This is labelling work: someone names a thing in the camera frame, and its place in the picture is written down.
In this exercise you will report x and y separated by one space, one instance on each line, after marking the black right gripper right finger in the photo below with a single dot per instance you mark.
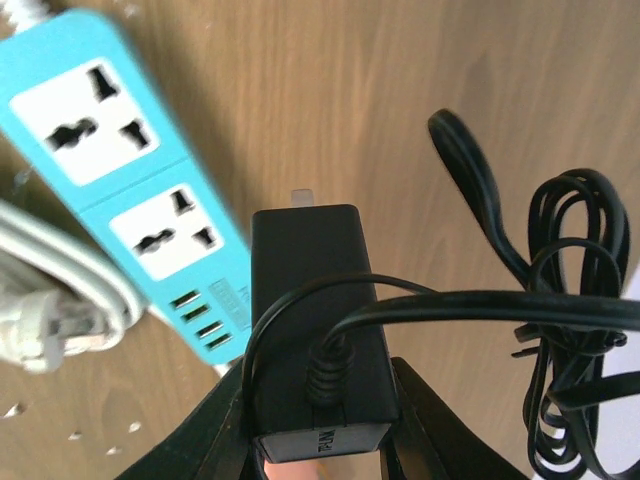
431 441

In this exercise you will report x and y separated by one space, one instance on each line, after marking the teal power strip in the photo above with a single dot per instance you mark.
79 104

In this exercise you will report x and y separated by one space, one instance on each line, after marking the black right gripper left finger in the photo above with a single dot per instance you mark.
211 443

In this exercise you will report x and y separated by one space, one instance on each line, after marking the black power adapter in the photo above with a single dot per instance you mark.
569 311

